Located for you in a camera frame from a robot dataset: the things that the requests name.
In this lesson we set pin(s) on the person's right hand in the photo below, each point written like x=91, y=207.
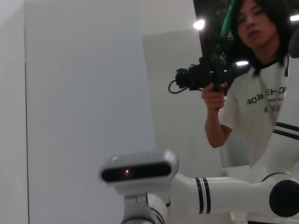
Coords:
x=213, y=98

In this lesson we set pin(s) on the black handheld camera rig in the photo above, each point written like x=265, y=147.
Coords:
x=198, y=77

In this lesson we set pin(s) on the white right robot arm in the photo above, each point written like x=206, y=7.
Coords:
x=233, y=191

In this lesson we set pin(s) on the person's right forearm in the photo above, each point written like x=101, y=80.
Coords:
x=212, y=126

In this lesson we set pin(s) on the person in white t-shirt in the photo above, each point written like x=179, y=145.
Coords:
x=252, y=105

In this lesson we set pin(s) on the round ceiling light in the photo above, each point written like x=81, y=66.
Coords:
x=294, y=17
x=199, y=24
x=241, y=63

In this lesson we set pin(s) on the green ceiling pipe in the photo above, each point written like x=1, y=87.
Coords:
x=227, y=18

